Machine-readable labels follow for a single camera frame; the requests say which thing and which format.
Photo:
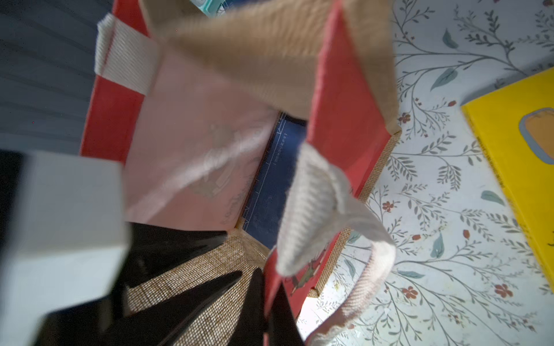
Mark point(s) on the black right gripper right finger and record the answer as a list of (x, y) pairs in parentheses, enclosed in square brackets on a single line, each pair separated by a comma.
[(256, 327)]

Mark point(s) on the jute canvas Christmas bag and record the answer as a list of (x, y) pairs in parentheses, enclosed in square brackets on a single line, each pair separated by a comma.
[(329, 63)]

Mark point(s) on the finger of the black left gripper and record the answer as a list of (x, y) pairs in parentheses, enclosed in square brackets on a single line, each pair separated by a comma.
[(156, 250)]

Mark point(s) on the yellow cartoon book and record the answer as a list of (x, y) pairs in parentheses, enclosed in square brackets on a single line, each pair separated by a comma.
[(514, 128)]

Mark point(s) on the mint green small box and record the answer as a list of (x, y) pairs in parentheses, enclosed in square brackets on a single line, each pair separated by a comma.
[(211, 8)]

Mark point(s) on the blue book yellow label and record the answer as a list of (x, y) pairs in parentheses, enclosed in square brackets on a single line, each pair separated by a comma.
[(265, 205)]

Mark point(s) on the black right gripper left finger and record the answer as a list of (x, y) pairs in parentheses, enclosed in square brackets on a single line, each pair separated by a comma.
[(165, 322)]

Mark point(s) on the floral table cloth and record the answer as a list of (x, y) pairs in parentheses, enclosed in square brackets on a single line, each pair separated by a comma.
[(464, 274)]

